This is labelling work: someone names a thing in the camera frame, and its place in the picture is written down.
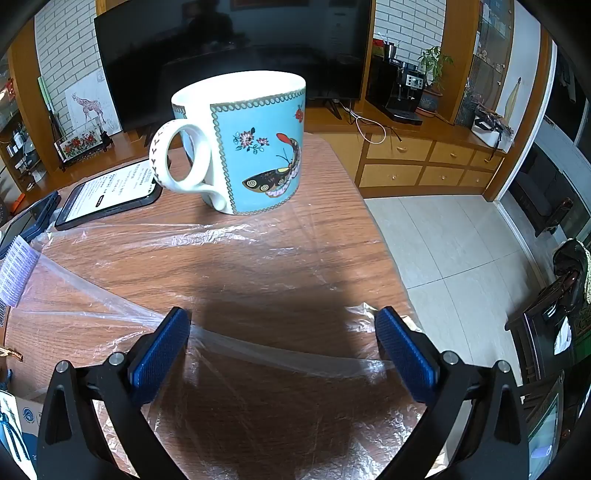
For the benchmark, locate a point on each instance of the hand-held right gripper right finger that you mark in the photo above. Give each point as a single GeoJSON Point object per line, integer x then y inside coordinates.
{"type": "Point", "coordinates": [406, 355]}

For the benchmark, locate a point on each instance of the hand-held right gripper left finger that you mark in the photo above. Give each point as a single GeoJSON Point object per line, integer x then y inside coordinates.
{"type": "Point", "coordinates": [159, 353]}

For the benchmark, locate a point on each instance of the clear plastic sheet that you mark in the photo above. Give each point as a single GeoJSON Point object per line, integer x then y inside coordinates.
{"type": "Point", "coordinates": [138, 249]}

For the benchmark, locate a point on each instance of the dark wooden chair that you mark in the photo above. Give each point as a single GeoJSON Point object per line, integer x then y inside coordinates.
{"type": "Point", "coordinates": [540, 332]}

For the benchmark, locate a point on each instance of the white and blue carton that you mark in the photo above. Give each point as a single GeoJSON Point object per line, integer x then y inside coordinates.
{"type": "Point", "coordinates": [21, 429]}

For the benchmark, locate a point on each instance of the black smartphone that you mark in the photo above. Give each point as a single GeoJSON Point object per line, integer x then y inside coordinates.
{"type": "Point", "coordinates": [106, 194]}

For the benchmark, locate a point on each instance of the dark blue comb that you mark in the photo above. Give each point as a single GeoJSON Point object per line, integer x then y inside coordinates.
{"type": "Point", "coordinates": [39, 212]}

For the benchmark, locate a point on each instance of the dark bag with knitted cloth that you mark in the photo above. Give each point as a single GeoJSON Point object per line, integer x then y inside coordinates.
{"type": "Point", "coordinates": [570, 267]}

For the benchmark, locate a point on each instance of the wooden drawer cabinet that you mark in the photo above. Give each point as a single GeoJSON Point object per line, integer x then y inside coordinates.
{"type": "Point", "coordinates": [415, 152]}

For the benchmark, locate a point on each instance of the dark sofa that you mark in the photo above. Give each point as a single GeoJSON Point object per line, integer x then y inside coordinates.
{"type": "Point", "coordinates": [540, 194]}

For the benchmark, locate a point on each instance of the framed red flower picture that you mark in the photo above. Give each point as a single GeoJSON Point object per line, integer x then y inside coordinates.
{"type": "Point", "coordinates": [81, 145]}

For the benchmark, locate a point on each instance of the blue butterfly mug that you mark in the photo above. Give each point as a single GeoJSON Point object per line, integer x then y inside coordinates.
{"type": "Point", "coordinates": [258, 138]}

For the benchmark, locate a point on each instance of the white basket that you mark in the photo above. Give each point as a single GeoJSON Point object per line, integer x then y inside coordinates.
{"type": "Point", "coordinates": [489, 134]}

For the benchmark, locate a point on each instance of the wooden shelf with bottles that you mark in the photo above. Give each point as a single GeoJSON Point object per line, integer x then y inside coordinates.
{"type": "Point", "coordinates": [23, 138]}

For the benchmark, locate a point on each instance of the animal drawing on paper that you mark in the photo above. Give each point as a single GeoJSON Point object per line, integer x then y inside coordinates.
{"type": "Point", "coordinates": [90, 108]}

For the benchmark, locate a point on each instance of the black coffee machine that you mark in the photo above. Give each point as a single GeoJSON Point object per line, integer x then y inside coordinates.
{"type": "Point", "coordinates": [397, 87]}

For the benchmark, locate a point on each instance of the green potted plant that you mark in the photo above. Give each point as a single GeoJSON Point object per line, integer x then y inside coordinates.
{"type": "Point", "coordinates": [434, 62]}

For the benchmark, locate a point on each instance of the glass door cabinet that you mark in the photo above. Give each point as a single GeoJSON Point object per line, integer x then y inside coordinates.
{"type": "Point", "coordinates": [485, 60]}

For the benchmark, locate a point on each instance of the black flat television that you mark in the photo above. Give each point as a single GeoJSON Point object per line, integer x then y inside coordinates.
{"type": "Point", "coordinates": [231, 37]}

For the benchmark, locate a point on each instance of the feather wall picture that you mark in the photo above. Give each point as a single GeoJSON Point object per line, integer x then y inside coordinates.
{"type": "Point", "coordinates": [513, 99]}

